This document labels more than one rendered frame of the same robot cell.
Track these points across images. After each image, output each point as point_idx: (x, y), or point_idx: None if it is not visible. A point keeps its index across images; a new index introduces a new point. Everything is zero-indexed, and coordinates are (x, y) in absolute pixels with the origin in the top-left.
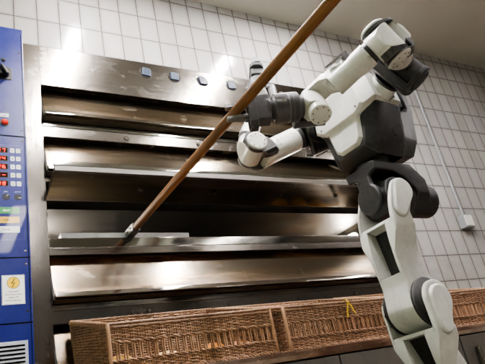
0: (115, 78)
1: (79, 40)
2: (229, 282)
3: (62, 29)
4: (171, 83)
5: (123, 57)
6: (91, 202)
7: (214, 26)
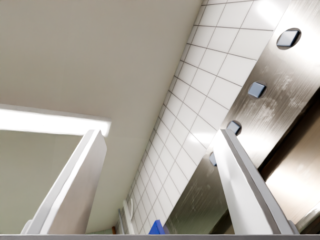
0: (207, 196)
1: (174, 186)
2: None
3: (165, 188)
4: (239, 139)
5: (195, 165)
6: None
7: (206, 35)
